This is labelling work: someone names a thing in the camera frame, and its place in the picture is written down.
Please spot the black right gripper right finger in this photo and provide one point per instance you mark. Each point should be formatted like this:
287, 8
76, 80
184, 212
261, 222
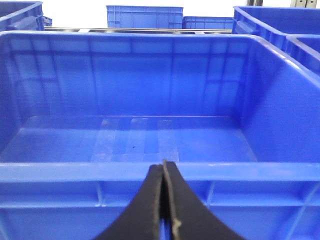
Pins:
188, 218

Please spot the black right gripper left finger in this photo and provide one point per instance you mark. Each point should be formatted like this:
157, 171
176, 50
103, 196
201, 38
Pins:
141, 218

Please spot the blue target plastic crate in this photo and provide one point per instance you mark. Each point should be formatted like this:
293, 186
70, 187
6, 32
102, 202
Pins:
84, 116

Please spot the blue background low crate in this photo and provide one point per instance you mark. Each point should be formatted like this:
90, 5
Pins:
207, 22

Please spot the blue crate right edge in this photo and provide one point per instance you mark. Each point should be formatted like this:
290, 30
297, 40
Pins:
305, 48

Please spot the blue background tall crate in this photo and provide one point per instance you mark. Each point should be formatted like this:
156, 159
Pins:
144, 17

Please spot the blue crate upper right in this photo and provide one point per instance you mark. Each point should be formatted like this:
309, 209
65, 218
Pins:
274, 24

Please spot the blue crate far left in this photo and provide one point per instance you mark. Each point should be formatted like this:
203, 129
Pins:
23, 16

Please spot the steel shelf rail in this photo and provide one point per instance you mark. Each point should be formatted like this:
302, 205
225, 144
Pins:
110, 30

